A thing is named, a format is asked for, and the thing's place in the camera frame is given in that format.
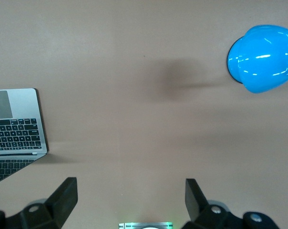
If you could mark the silver grey laptop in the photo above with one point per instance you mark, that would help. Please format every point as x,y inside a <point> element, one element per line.
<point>22,102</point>

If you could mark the blue desk lamp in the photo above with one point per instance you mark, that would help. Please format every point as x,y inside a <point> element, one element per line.
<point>260,59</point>

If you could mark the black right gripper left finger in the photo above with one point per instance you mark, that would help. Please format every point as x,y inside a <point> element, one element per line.
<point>60,202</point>

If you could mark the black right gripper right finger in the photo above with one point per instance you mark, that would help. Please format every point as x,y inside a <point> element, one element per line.
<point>198,207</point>

